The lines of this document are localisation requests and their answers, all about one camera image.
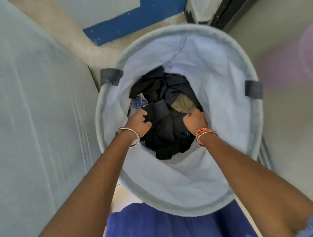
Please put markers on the blue plaid shirt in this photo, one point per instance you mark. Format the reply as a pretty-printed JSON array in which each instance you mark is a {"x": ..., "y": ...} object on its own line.
[{"x": 137, "y": 103}]

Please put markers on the person's right hand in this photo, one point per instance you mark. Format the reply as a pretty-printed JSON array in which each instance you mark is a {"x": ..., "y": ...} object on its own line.
[{"x": 196, "y": 122}]

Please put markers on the person's left forearm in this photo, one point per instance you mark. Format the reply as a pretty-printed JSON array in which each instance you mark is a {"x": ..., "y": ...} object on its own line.
[{"x": 93, "y": 190}]

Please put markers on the person's left hand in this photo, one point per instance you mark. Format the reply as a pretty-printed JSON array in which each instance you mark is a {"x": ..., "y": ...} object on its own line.
[{"x": 138, "y": 124}]

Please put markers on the black clothes heap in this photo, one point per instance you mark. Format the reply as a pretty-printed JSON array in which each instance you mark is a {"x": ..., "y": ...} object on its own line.
[{"x": 166, "y": 131}]

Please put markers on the person's right forearm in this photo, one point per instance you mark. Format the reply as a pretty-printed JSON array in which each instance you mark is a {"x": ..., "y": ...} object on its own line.
[{"x": 256, "y": 190}]

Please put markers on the beaded green red bangle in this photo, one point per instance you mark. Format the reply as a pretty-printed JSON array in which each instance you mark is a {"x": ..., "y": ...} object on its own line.
[{"x": 210, "y": 132}]

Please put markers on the khaki ribbed clothes piece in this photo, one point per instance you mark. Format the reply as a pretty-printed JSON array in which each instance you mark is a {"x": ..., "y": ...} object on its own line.
[{"x": 182, "y": 103}]

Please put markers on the pink bucket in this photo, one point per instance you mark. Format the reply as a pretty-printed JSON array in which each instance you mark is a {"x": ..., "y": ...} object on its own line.
[{"x": 293, "y": 63}]

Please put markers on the person's blue tunic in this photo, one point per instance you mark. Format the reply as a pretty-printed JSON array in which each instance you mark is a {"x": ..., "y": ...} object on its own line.
[{"x": 171, "y": 224}]

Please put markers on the thin multicolour bangle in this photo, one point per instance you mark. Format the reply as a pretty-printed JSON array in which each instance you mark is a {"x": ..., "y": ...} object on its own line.
[{"x": 127, "y": 128}]

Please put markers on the white round laundry hamper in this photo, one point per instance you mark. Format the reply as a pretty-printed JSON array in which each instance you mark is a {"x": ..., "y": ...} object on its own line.
[{"x": 207, "y": 73}]

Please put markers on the white blue washing machine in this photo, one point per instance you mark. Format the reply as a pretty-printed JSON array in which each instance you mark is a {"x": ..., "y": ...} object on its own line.
[{"x": 44, "y": 122}]

